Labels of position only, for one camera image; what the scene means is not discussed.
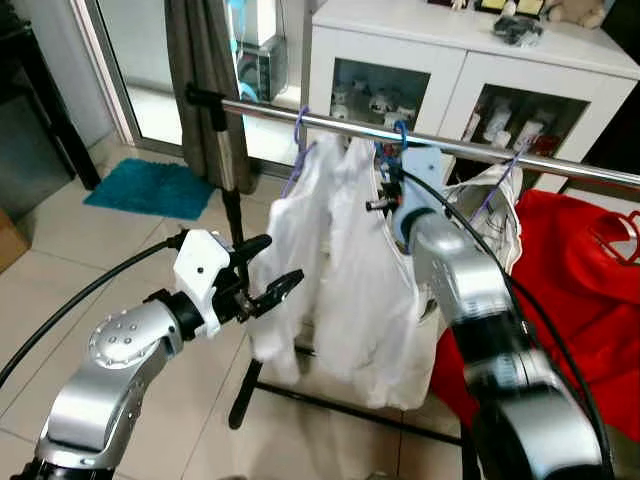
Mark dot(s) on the cream striped garment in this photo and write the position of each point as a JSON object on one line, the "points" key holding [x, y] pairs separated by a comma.
{"points": [[500, 230]]}

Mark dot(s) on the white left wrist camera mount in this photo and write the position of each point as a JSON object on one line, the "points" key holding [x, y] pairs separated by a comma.
{"points": [[200, 265]]}

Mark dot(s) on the white glass-door cabinet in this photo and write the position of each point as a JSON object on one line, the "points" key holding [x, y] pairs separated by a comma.
{"points": [[440, 35]]}

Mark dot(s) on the teal floor mat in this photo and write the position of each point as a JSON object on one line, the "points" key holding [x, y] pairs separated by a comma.
{"points": [[150, 188]]}

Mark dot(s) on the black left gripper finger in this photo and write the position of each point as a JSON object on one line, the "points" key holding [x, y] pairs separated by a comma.
{"points": [[250, 250], [278, 293]]}

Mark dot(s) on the black furniture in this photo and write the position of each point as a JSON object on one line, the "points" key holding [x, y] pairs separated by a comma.
{"points": [[25, 160]]}

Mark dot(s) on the black clothes rack stand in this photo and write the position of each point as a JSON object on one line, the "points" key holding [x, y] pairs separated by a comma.
{"points": [[237, 230]]}

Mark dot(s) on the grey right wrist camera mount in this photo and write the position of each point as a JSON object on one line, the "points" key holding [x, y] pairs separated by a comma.
{"points": [[422, 180]]}

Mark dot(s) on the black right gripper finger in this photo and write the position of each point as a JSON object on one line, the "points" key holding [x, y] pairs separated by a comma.
{"points": [[394, 158], [381, 158]]}

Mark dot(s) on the brown cardboard box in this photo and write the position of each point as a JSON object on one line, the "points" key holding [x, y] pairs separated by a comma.
{"points": [[10, 240]]}

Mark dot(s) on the red hanger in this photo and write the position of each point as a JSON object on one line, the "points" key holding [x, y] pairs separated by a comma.
{"points": [[606, 222]]}

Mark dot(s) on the grey utility box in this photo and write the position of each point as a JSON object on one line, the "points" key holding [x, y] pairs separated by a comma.
{"points": [[265, 72]]}

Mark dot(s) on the glass sliding door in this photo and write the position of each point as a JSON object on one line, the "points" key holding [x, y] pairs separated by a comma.
{"points": [[135, 60]]}

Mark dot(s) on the black bundle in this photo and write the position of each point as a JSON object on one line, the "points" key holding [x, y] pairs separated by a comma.
{"points": [[520, 30]]}

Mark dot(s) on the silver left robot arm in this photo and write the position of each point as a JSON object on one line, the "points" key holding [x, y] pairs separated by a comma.
{"points": [[110, 380]]}

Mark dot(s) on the thin white shirt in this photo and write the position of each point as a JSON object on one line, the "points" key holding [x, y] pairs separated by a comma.
{"points": [[365, 300]]}

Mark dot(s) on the beige teddy bear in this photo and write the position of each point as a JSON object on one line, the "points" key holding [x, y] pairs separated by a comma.
{"points": [[578, 12]]}

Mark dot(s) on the small picture frame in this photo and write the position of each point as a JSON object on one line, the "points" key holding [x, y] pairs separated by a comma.
{"points": [[492, 5], [530, 8]]}

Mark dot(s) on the large red garment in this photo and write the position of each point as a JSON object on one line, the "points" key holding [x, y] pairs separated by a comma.
{"points": [[570, 320]]}

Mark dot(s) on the dark grey curtain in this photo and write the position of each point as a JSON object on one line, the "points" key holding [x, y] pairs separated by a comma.
{"points": [[200, 60]]}

